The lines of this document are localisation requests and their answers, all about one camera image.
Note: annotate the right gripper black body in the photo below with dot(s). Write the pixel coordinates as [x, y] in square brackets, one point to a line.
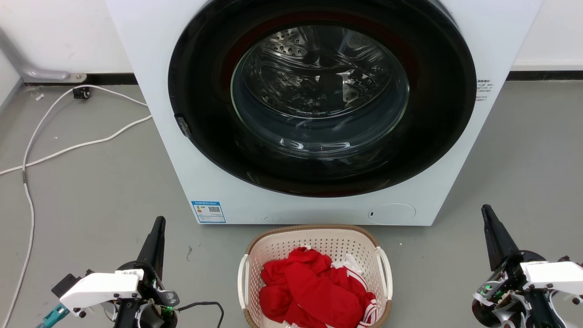
[505, 296]

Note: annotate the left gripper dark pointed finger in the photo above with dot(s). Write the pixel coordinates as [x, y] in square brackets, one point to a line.
[154, 250]

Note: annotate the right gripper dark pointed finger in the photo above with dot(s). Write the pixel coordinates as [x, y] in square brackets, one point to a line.
[498, 246]

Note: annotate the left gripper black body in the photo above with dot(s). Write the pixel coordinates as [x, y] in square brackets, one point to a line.
[152, 314]

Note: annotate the beige perforated laundry basket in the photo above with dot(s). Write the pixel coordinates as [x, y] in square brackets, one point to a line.
[319, 239]

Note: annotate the blue energy label sticker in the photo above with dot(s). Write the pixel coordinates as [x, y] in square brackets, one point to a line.
[208, 212]

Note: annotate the teal connector piece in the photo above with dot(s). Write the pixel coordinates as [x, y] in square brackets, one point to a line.
[52, 316]

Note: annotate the round white filter cover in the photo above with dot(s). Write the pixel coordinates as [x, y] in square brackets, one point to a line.
[391, 214]

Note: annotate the white front-load washing machine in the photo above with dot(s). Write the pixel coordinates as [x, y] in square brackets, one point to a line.
[255, 200]

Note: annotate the black round glass washer door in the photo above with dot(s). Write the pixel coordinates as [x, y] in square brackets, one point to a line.
[209, 114]

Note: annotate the small printed text sticker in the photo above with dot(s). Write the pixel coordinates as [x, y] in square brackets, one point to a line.
[484, 90]

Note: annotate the red garment with white stripes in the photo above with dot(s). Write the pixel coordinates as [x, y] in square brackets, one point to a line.
[314, 291]

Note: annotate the right white wrist camera cover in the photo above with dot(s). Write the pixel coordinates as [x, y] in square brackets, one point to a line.
[555, 275]

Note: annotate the white wrist camera cover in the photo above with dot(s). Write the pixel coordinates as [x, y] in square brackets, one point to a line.
[100, 287]
[555, 275]

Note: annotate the left white wrist camera cover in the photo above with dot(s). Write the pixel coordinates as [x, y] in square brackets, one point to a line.
[100, 287]

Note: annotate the small black floor bracket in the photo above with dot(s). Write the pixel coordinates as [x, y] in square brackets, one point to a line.
[81, 93]

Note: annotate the grey wall pipe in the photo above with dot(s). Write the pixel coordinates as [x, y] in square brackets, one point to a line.
[36, 73]

